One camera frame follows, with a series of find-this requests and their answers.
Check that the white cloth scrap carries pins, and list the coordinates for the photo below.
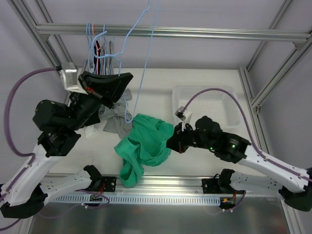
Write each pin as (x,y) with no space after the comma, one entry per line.
(89,131)

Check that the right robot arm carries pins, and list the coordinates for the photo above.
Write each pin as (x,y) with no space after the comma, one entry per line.
(279,179)

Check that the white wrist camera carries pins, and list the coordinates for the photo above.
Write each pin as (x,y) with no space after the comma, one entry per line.
(184,116)
(69,74)

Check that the front aluminium rail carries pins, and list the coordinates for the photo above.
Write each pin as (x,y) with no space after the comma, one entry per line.
(191,185)

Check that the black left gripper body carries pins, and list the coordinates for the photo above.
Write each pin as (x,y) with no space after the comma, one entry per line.
(93,90)

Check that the black tank top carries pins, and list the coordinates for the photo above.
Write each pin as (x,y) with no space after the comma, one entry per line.
(93,119)

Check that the white perforated plastic basket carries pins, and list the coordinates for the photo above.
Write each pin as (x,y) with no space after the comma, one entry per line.
(214,104)

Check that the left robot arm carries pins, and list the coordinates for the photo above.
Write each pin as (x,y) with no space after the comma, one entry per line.
(25,195)

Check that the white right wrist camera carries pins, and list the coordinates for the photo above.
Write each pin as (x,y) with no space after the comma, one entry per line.
(184,116)

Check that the black left base bracket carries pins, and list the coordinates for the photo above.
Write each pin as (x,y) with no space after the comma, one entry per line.
(108,184)

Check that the black right base bracket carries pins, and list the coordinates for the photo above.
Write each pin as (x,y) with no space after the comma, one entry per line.
(209,185)

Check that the aluminium frame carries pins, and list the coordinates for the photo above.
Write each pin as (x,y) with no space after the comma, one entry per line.
(40,33)

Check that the green tank top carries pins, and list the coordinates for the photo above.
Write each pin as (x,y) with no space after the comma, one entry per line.
(145,145)

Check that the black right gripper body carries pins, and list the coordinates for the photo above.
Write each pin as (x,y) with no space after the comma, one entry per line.
(180,140)

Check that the aluminium hanging rail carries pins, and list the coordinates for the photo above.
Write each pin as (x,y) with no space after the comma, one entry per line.
(202,33)

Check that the white slotted cable duct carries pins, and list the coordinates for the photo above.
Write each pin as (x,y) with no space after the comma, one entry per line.
(200,200)

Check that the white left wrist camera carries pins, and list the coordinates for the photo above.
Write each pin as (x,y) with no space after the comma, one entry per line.
(69,74)

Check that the black base bracket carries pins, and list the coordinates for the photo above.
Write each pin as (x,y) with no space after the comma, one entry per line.
(209,185)
(108,184)

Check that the grey tank top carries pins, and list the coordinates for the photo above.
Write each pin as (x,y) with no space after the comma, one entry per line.
(118,118)

